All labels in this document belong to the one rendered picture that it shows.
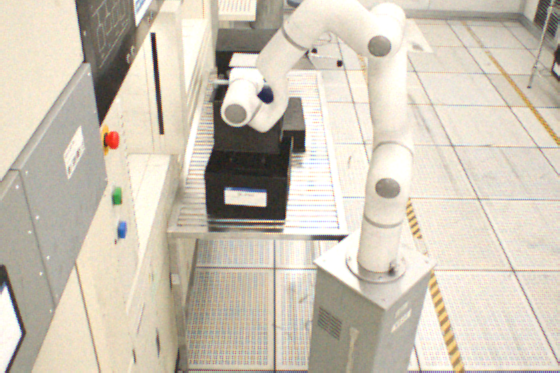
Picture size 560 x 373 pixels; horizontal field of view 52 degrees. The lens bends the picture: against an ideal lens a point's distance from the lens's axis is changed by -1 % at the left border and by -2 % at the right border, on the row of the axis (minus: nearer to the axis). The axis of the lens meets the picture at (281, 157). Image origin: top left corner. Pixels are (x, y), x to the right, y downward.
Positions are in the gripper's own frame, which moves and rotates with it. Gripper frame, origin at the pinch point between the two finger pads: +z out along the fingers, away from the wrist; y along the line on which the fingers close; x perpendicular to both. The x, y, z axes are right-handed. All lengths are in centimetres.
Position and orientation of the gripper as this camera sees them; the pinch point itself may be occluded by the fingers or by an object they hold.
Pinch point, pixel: (250, 66)
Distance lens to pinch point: 186.0
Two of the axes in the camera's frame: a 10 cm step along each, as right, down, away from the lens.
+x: 0.2, -8.4, -5.4
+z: 0.8, -5.4, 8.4
